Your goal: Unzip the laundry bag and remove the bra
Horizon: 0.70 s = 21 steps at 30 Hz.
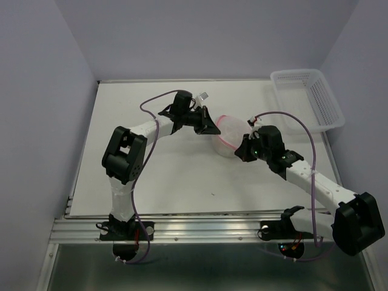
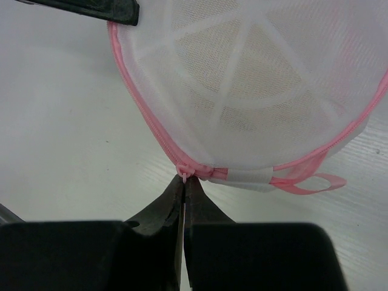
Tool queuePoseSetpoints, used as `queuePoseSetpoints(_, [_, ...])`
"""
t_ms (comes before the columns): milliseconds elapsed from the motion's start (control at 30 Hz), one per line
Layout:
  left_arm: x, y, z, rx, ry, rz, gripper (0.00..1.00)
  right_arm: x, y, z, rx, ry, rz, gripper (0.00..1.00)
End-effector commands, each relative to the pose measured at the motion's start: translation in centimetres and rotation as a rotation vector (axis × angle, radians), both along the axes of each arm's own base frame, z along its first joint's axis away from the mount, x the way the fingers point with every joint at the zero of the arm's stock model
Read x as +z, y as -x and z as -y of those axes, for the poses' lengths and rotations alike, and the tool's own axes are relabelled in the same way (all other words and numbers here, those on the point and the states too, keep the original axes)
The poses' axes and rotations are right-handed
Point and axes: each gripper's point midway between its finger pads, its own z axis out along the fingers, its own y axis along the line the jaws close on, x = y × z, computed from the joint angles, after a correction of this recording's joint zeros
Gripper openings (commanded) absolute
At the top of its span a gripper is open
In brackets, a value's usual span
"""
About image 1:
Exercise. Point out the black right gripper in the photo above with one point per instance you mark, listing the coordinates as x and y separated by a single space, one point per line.
242 151

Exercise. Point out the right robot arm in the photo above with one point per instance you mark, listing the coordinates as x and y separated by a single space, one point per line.
352 220

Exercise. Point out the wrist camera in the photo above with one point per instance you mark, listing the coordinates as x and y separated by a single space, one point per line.
255 123
201 97

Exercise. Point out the white mesh laundry bag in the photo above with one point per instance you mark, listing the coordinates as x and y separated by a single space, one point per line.
232 131

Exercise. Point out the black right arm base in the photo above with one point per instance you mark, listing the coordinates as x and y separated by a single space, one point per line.
283 228

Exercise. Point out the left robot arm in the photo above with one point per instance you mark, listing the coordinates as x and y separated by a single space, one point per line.
129 150

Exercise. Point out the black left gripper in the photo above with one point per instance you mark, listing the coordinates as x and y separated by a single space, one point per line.
205 125

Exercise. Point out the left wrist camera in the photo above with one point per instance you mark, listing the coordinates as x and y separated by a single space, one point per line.
201 97

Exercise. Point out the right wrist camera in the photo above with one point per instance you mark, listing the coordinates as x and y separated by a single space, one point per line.
255 123

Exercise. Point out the white perforated plastic basket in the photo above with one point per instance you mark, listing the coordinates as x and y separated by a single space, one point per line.
306 94

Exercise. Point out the aluminium mounting rail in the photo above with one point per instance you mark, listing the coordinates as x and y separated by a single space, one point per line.
173 229

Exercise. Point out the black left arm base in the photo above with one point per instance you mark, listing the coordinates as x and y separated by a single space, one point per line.
121 231

